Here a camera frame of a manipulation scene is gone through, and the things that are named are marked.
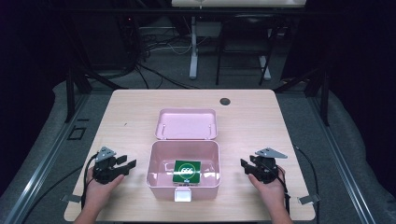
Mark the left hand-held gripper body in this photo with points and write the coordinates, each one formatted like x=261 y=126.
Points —
x=104 y=171

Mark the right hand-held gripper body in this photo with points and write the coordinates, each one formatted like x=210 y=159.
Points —
x=265 y=169

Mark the person's left hand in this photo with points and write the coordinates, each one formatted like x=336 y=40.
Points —
x=98 y=194

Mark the person's right hand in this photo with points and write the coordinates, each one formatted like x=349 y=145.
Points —
x=274 y=194

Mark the grey metal table clip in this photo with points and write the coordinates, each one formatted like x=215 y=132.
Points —
x=71 y=198
x=308 y=199

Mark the green packet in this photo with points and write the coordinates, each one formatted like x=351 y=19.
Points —
x=186 y=171

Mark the pink storage box with lid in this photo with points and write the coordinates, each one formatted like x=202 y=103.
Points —
x=186 y=149

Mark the black metal stand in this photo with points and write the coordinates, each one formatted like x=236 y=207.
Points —
x=70 y=93
x=325 y=93

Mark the white desk leg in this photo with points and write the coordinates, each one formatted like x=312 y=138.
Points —
x=194 y=46
x=265 y=67

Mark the black chair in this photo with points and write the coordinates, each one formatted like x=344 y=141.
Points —
x=246 y=37

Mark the white desk top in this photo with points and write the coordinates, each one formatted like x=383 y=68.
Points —
x=238 y=2

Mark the aluminium floor rail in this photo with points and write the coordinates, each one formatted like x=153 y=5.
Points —
x=339 y=161
x=43 y=165

